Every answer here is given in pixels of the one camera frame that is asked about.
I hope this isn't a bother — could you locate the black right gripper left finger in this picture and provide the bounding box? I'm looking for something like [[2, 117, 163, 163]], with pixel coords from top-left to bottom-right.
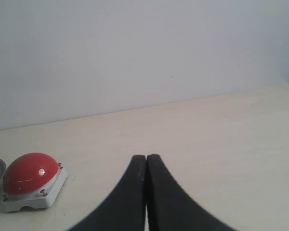
[[70, 155, 145, 231]]

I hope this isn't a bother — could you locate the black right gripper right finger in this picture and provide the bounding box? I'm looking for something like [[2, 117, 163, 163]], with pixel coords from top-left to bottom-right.
[[146, 154, 234, 231]]

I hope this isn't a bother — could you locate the red dome push button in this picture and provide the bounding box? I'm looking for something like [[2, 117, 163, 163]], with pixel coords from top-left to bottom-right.
[[2, 153, 68, 212]]

